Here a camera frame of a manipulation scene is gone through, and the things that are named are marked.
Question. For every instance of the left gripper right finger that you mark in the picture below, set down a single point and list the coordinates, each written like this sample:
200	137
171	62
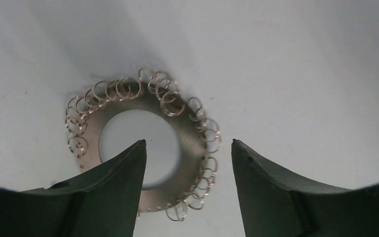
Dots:
276	202

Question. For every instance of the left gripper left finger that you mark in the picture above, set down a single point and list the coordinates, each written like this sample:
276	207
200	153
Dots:
101	202

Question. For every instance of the metal disc with keyrings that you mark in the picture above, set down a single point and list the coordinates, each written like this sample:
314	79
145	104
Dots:
181	139

